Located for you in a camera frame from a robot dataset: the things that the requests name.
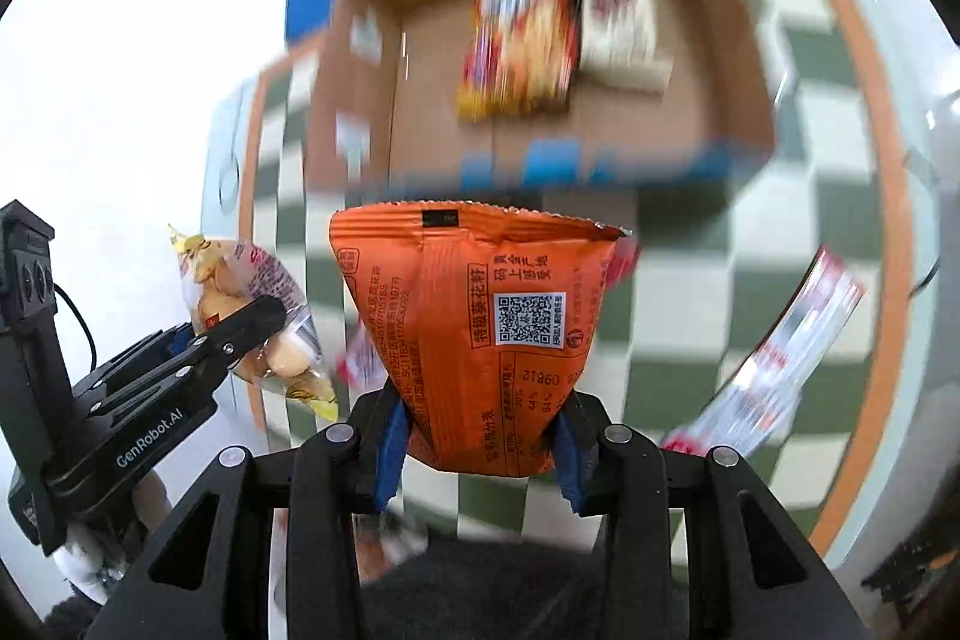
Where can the yellow red noodle bag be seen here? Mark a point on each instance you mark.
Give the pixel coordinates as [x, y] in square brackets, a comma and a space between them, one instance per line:
[521, 60]

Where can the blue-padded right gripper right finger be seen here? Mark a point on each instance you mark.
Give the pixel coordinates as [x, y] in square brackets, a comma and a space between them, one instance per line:
[607, 469]

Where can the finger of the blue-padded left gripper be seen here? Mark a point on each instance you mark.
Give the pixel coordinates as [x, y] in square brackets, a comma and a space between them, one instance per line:
[213, 352]

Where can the red white chicken snack pack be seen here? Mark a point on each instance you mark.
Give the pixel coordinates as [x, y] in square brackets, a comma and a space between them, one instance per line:
[360, 365]

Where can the yellow biscuit snack bag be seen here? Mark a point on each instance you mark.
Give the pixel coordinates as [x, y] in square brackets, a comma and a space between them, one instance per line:
[275, 347]

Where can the orange snack bag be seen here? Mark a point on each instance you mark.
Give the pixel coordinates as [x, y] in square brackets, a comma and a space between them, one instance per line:
[483, 317]

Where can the white cookie packet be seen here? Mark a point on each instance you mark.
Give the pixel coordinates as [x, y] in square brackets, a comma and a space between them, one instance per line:
[619, 45]

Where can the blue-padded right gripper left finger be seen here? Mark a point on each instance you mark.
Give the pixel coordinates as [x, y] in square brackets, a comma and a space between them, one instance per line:
[351, 468]

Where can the long red white packet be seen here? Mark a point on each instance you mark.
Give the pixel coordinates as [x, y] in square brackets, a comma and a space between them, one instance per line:
[763, 394]

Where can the cardboard milk box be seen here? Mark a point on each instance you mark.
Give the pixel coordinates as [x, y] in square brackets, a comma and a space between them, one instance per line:
[415, 97]

